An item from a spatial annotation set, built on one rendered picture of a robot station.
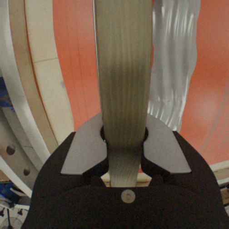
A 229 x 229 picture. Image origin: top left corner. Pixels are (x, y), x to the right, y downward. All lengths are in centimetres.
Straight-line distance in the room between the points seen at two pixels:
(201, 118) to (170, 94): 9
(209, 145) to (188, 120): 12
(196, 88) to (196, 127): 9
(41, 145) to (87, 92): 14
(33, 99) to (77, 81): 8
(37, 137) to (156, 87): 22
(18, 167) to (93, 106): 21
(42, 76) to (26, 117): 7
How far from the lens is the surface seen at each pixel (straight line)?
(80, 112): 19
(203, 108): 24
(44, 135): 23
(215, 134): 31
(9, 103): 36
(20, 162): 29
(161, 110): 19
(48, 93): 21
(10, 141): 26
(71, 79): 18
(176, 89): 18
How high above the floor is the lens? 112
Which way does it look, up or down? 62 degrees down
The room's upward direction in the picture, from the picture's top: 176 degrees counter-clockwise
